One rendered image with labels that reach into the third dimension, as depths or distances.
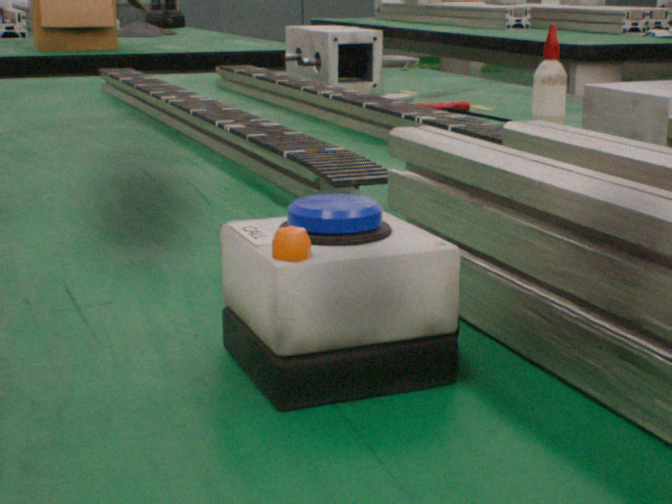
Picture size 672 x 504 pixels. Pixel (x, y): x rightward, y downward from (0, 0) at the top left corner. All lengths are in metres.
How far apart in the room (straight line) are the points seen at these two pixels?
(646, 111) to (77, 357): 0.39
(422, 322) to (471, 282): 0.09
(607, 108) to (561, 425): 0.35
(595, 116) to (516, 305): 0.29
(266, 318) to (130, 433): 0.07
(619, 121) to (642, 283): 0.33
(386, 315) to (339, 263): 0.03
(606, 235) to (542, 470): 0.11
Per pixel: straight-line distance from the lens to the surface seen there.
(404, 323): 0.41
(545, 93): 1.20
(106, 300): 0.55
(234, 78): 1.63
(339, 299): 0.39
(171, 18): 4.10
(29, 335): 0.51
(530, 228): 0.44
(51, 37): 2.72
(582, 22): 3.89
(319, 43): 1.58
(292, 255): 0.39
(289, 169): 0.82
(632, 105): 0.70
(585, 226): 0.43
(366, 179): 0.72
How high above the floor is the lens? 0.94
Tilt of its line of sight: 15 degrees down
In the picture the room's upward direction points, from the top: straight up
